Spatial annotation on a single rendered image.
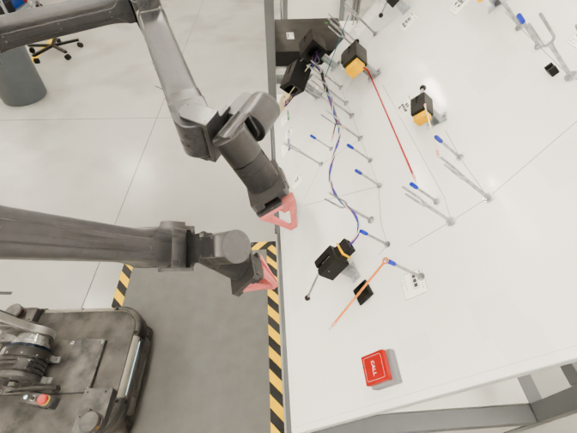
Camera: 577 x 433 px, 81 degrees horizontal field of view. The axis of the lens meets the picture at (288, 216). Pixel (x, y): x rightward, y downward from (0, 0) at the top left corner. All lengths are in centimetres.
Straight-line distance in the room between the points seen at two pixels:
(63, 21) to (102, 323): 129
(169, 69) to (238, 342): 146
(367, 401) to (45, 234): 57
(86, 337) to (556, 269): 171
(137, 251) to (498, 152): 61
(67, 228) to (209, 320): 156
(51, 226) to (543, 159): 67
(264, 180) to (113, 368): 132
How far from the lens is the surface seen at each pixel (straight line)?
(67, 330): 189
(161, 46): 73
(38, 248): 41
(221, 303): 196
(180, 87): 61
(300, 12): 384
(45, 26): 93
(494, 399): 108
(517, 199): 65
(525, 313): 59
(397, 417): 98
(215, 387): 182
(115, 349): 175
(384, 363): 65
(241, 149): 51
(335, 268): 73
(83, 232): 44
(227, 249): 56
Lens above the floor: 173
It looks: 49 degrees down
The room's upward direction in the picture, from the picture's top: straight up
